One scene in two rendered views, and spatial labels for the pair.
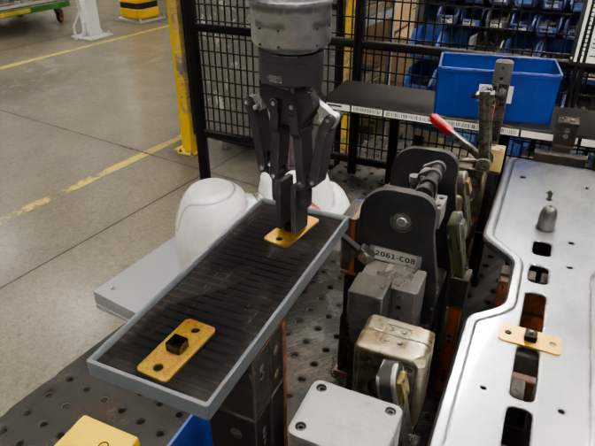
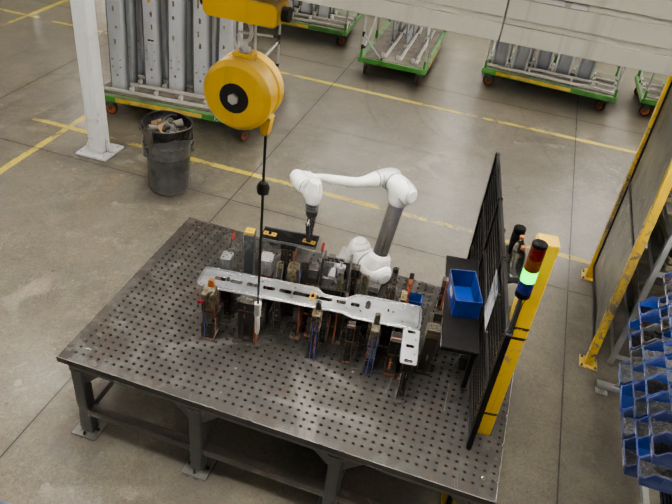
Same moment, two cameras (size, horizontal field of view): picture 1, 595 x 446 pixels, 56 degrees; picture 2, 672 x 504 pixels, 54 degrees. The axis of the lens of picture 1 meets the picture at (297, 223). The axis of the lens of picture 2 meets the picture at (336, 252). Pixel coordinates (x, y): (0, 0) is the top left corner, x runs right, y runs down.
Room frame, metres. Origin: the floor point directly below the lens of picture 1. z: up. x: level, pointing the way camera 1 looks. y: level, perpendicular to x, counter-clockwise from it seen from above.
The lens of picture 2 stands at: (-0.28, -3.29, 3.62)
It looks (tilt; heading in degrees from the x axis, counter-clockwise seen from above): 36 degrees down; 71
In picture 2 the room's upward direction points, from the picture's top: 7 degrees clockwise
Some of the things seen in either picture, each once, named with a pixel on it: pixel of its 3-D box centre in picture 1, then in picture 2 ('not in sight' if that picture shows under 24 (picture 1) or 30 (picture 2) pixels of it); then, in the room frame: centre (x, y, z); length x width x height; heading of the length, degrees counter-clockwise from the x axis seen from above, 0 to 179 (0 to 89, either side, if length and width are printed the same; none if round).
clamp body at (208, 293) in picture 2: not in sight; (209, 312); (0.00, -0.26, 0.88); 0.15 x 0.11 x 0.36; 66
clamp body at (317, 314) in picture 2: not in sight; (315, 332); (0.59, -0.52, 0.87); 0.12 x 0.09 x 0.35; 66
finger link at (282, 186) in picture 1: (284, 201); not in sight; (0.65, 0.02, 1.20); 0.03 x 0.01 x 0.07; 146
